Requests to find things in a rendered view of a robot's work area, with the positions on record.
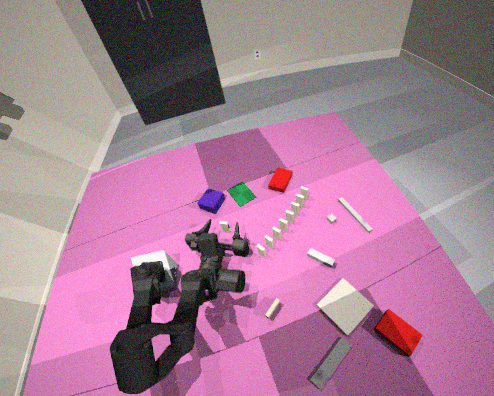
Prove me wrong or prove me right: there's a purple block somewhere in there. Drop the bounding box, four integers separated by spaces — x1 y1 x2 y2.
197 188 225 214

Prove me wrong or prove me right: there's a green flat panel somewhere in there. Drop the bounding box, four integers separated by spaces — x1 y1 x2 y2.
227 181 256 207

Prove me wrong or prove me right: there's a cream flat square tile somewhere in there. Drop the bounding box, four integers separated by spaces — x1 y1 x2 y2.
316 278 374 336

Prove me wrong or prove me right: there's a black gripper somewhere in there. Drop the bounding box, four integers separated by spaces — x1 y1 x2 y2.
184 219 249 269

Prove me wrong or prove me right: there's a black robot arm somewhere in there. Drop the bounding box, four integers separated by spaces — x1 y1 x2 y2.
110 233 246 394

